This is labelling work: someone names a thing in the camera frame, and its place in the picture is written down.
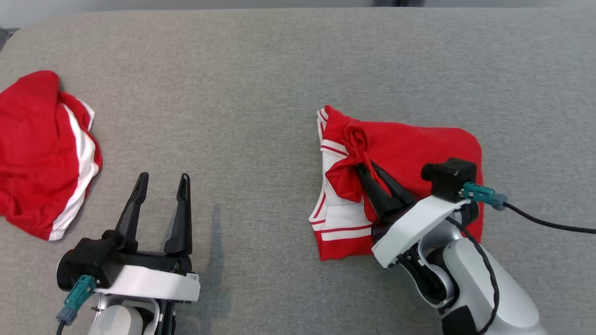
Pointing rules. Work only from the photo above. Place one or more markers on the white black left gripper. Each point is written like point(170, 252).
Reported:
point(158, 284)

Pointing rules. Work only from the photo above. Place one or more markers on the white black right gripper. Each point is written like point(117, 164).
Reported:
point(414, 228)

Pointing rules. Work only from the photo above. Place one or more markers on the red white lettered jersey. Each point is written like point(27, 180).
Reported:
point(419, 144)

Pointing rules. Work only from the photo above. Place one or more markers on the red shorts with white stripe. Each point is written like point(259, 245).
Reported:
point(37, 153)

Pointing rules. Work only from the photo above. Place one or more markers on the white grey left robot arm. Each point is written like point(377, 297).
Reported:
point(116, 321)

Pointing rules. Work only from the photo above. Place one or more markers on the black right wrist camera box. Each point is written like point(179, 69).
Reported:
point(449, 179)

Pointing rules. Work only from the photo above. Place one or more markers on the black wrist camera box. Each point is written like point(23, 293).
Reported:
point(91, 260)
point(449, 179)

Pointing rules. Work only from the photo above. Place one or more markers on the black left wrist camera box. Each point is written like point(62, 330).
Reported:
point(91, 260)

